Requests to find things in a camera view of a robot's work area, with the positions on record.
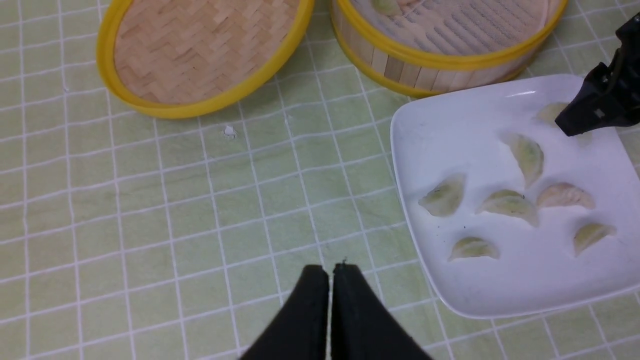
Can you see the yellow rimmed bamboo steamer basket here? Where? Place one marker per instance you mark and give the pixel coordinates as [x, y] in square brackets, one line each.
[422, 48]

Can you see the green dumpling on plate left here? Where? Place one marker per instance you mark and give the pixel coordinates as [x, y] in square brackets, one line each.
[446, 197]

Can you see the green dumpling at plate edge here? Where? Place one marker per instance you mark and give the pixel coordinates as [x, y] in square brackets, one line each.
[590, 234]

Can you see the white square plate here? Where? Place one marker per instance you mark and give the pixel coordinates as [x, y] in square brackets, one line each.
[459, 132]

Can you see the large green dumpling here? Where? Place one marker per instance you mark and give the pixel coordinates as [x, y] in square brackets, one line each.
[548, 115]

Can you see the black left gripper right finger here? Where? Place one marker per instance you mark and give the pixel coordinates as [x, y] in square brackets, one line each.
[361, 327]

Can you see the green dumpling on plate centre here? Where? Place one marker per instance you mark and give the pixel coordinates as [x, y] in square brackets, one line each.
[511, 204]

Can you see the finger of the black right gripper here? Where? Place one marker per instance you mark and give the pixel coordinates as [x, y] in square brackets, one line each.
[610, 93]

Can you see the green dumpling plate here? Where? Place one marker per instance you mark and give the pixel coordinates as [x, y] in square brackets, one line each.
[473, 247]

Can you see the small white crumb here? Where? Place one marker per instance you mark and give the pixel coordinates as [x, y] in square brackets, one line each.
[229, 132]

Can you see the upright green dumpling on plate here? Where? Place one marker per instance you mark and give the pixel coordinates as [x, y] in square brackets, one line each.
[528, 154]

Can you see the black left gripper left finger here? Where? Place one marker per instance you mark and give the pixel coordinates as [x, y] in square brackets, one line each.
[299, 330]

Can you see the yellow rimmed bamboo steamer lid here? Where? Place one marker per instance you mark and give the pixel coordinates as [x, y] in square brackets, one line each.
[176, 59]

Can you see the green checked tablecloth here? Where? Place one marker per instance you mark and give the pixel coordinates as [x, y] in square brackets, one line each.
[124, 237]

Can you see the pale dumpling on plate right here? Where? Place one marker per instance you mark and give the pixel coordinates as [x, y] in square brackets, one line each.
[563, 194]

